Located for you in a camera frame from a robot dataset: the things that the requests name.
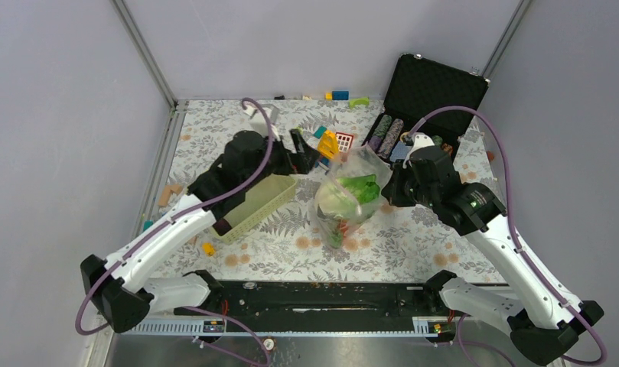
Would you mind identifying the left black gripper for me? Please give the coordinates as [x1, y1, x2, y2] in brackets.
[243, 129, 321, 191]

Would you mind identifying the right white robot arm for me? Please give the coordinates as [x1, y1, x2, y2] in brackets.
[382, 132, 604, 366]

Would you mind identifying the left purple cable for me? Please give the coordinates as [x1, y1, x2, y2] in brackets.
[74, 97, 277, 367]

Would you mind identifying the green toy leaf vegetable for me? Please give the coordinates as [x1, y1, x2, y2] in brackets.
[337, 174, 380, 204]

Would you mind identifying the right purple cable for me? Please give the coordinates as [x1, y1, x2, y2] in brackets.
[405, 105, 608, 367]

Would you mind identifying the pale green toy cabbage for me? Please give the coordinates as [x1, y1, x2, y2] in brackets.
[314, 181, 362, 219]

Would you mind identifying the black poker chip case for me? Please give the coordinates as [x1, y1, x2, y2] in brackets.
[363, 54, 490, 158]

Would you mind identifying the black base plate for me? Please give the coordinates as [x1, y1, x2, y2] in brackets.
[200, 274, 461, 334]

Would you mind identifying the pale green plastic basket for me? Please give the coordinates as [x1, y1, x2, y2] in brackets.
[209, 175, 297, 244]

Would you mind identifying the blue yellow brick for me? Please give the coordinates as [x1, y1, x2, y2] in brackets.
[324, 90, 349, 101]

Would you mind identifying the purple cable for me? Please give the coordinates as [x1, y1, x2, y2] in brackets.
[74, 97, 277, 367]
[405, 105, 608, 367]

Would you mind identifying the tan wooden block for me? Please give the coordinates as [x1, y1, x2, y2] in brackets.
[157, 184, 184, 207]

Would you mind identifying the teal toy block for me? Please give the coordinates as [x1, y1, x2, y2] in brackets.
[313, 126, 327, 139]

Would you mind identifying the floral table mat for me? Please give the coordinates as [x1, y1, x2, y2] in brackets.
[154, 100, 504, 284]

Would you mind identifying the orange toy carrot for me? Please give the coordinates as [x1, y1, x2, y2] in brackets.
[322, 219, 357, 248]

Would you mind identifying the green arch block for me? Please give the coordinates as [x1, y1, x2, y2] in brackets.
[348, 97, 370, 109]

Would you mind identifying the red white window block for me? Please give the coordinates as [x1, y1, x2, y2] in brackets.
[335, 132, 354, 153]

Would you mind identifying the purple toy eggplant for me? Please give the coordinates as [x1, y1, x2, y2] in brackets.
[213, 219, 232, 236]

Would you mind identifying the yellow toy block sailboat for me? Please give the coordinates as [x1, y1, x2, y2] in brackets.
[316, 131, 340, 168]

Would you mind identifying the clear pink dotted zip bag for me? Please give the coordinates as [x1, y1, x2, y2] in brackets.
[314, 145, 392, 248]

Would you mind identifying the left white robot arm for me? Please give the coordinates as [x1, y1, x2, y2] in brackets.
[76, 98, 321, 335]

